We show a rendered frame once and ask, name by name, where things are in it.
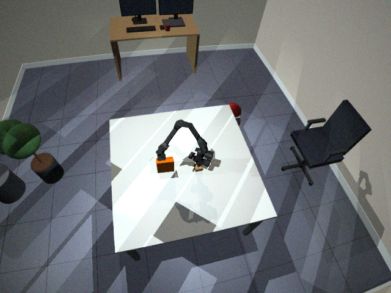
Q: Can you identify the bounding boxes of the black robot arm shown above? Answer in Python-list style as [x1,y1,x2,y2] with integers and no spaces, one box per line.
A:
[155,119,214,161]

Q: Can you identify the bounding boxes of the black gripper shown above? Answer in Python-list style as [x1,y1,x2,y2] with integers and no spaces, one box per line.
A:
[188,152,211,167]

